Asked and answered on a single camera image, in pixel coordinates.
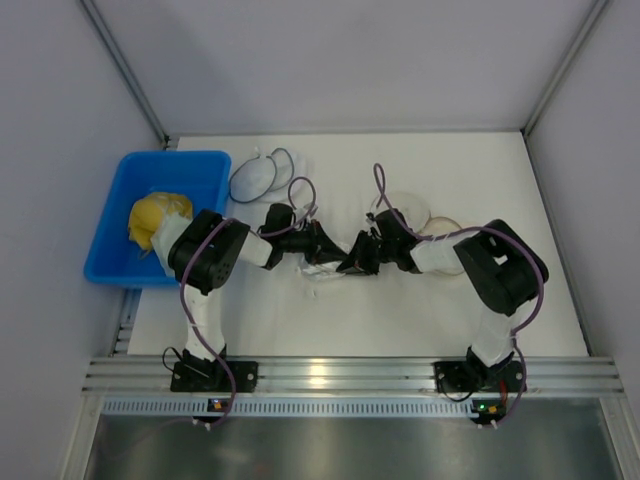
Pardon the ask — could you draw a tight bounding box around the white mesh laundry bag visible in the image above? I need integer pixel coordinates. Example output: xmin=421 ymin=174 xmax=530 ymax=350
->
xmin=369 ymin=189 xmax=469 ymax=277
xmin=229 ymin=147 xmax=312 ymax=205

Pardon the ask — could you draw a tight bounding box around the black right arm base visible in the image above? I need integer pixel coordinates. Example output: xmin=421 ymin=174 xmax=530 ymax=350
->
xmin=434 ymin=357 xmax=524 ymax=396

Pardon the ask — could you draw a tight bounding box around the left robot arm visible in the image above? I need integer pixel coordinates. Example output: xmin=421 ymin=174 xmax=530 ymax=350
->
xmin=153 ymin=203 xmax=347 ymax=362

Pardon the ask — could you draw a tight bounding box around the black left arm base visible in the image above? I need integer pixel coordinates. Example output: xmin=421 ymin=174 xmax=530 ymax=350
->
xmin=170 ymin=357 xmax=259 ymax=393

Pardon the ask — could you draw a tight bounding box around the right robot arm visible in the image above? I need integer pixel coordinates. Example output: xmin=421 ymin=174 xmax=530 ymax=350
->
xmin=336 ymin=208 xmax=549 ymax=389

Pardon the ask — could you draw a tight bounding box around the pale green bra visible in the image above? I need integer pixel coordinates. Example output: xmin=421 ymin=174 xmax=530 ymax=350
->
xmin=151 ymin=213 xmax=192 ymax=277

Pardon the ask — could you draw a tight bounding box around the yellow bra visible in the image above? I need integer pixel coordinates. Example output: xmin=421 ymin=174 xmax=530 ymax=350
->
xmin=128 ymin=192 xmax=193 ymax=252

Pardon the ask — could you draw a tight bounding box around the blue plastic bin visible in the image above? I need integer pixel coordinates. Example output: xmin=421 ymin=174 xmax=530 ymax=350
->
xmin=84 ymin=150 xmax=231 ymax=289

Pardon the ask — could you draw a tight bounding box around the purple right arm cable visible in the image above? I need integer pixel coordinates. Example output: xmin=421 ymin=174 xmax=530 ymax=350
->
xmin=372 ymin=162 xmax=547 ymax=429

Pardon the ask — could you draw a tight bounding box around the aluminium front rail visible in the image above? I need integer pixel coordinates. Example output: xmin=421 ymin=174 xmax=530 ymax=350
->
xmin=82 ymin=356 xmax=624 ymax=398

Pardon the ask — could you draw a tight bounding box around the perforated cable tray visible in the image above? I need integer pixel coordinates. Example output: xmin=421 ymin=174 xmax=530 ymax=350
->
xmin=102 ymin=397 xmax=478 ymax=418

